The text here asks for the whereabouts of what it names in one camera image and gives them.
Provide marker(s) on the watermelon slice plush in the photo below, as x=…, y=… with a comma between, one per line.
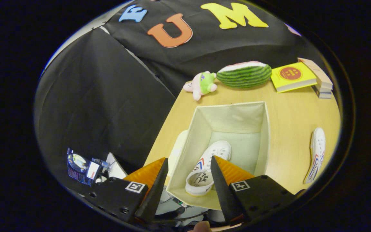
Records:
x=243, y=77

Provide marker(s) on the white canvas shoe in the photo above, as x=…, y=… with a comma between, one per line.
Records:
x=204, y=161
x=317, y=145

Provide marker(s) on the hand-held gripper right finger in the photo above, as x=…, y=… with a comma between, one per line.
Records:
x=222, y=196

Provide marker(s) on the cream fabric storage box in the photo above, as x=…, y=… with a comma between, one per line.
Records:
x=237, y=122

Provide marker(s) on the dark printed package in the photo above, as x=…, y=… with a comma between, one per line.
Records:
x=79, y=167

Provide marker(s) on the white book under beige book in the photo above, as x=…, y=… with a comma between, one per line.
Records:
x=324, y=94

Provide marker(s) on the pink and green plush toy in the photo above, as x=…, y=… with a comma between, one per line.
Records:
x=204, y=83

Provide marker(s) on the yellow book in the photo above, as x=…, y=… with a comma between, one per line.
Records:
x=290, y=77

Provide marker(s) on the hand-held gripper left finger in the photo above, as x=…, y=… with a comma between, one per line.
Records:
x=155, y=199

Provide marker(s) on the thick beige book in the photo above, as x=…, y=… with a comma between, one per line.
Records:
x=320, y=77

